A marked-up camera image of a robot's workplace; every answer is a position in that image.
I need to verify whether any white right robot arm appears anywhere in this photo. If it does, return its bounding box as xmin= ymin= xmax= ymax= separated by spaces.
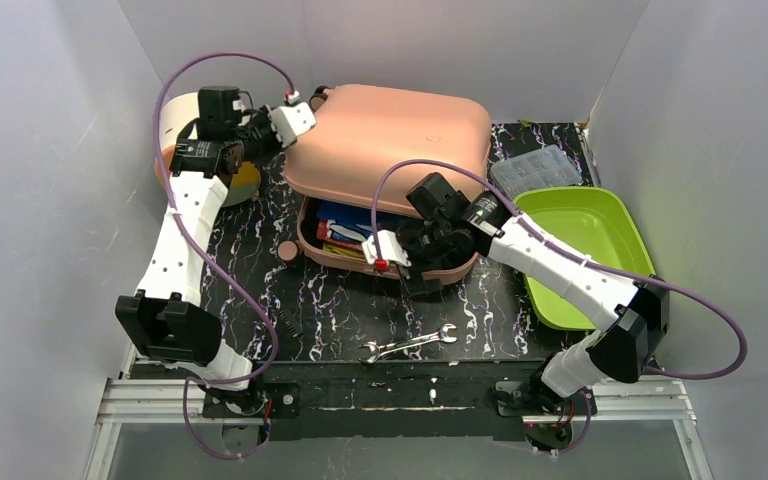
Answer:
xmin=365 ymin=172 xmax=668 ymax=400

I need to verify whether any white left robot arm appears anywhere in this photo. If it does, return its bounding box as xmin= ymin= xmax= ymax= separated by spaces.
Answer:
xmin=115 ymin=87 xmax=316 ymax=392

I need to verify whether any silver open-end wrench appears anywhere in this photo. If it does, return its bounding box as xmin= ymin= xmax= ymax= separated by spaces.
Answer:
xmin=359 ymin=323 xmax=458 ymax=364

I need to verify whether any cream cylindrical drum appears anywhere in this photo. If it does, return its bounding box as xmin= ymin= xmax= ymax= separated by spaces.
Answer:
xmin=159 ymin=91 xmax=262 ymax=207

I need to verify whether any blue folded cloth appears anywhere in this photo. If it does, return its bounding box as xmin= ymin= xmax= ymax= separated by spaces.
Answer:
xmin=316 ymin=201 xmax=410 ymax=232

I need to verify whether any white printed folded garment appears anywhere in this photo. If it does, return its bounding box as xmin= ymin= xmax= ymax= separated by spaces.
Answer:
xmin=326 ymin=223 xmax=372 ymax=244

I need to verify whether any clear plastic screw box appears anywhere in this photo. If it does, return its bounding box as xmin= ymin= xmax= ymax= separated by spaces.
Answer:
xmin=489 ymin=145 xmax=582 ymax=199

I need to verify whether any green plastic tray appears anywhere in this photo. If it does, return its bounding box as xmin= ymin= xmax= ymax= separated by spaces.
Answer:
xmin=514 ymin=186 xmax=655 ymax=331

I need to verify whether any black spring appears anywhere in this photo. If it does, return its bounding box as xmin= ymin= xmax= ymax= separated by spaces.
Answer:
xmin=279 ymin=309 xmax=303 ymax=338

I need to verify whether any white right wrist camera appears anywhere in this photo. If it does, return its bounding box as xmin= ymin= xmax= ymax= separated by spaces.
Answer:
xmin=360 ymin=230 xmax=412 ymax=272

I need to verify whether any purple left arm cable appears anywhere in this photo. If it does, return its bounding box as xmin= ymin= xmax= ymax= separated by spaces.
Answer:
xmin=153 ymin=51 xmax=300 ymax=462

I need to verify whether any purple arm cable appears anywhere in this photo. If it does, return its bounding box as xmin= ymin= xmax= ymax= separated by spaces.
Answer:
xmin=153 ymin=51 xmax=300 ymax=462
xmin=369 ymin=158 xmax=750 ymax=458

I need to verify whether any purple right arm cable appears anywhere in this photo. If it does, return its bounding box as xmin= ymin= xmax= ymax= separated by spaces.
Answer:
xmin=369 ymin=158 xmax=750 ymax=458

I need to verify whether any aluminium frame rail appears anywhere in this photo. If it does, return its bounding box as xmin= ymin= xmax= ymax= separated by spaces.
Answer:
xmin=83 ymin=205 xmax=273 ymax=480

